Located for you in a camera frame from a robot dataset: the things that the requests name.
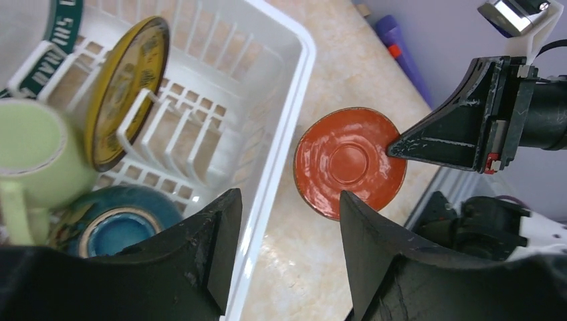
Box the small red toy ball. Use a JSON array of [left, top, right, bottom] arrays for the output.
[[388, 44, 403, 59]]

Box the small wooden cube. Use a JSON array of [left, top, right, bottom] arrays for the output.
[[356, 3, 372, 18]]

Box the yellow plate dark rim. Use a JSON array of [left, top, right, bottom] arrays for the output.
[[84, 15, 170, 172]]

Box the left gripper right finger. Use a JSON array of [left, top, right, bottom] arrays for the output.
[[340, 191, 566, 320]]

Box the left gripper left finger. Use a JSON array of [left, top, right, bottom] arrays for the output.
[[1, 189, 242, 320]]

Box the white plate green rim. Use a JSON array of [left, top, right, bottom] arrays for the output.
[[1, 1, 84, 99]]

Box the white plastic dish rack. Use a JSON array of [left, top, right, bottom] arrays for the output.
[[1, 1, 316, 320]]

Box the cream cup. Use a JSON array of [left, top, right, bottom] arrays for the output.
[[1, 98, 98, 245]]

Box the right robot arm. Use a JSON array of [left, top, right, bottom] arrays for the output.
[[387, 56, 566, 261]]

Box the dark bowl beige inside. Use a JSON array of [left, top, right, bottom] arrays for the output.
[[47, 185, 183, 258]]

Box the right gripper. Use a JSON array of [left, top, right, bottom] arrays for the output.
[[387, 56, 566, 173]]

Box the purple toy handle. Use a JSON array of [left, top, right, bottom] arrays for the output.
[[373, 15, 433, 108]]

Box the orange saucer plate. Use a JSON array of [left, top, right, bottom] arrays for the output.
[[293, 107, 407, 221]]

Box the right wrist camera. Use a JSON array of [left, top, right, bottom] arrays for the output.
[[477, 0, 564, 65]]

